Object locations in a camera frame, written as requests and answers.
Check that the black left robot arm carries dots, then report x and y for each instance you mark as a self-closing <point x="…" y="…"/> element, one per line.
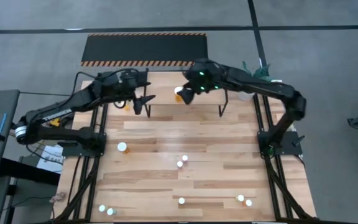
<point x="57" y="109"/>

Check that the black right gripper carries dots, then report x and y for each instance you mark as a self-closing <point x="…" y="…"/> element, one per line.
<point x="205" y="77"/>

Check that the crumpled beige scrap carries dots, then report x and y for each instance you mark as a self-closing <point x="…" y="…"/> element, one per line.
<point x="57" y="197"/>

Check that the black floor tape strip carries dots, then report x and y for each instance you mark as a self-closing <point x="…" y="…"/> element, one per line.
<point x="253" y="15"/>
<point x="26" y="30"/>

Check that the wooden shelf with black legs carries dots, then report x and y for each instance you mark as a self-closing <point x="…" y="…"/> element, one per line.
<point x="163" y="90"/>

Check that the green plant in white pot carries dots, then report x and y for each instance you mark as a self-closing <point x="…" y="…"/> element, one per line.
<point x="261" y="73"/>

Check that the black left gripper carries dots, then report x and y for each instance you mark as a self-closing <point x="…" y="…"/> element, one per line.
<point x="132" y="81"/>

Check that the small green pill bottle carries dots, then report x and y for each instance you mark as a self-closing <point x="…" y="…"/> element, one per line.
<point x="110" y="211"/>
<point x="102" y="208"/>

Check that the black stand bar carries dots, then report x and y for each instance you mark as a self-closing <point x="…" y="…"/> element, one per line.
<point x="26" y="171"/>

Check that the white printed paper sheet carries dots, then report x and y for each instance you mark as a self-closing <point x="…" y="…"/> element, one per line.
<point x="50" y="161"/>

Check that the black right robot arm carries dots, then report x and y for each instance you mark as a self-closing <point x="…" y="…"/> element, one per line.
<point x="259" y="82"/>

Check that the grey monitor with blue edge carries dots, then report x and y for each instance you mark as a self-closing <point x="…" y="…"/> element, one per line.
<point x="9" y="140"/>

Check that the black hazard-striped floor mat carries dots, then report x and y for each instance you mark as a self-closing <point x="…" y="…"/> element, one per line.
<point x="145" y="48"/>

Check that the small pink pill bottle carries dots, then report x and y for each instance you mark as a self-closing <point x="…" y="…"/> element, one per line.
<point x="185" y="157"/>
<point x="179" y="164"/>

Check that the small orange pill bottle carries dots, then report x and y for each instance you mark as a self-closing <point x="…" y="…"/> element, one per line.
<point x="248" y="203"/>
<point x="181" y="200"/>

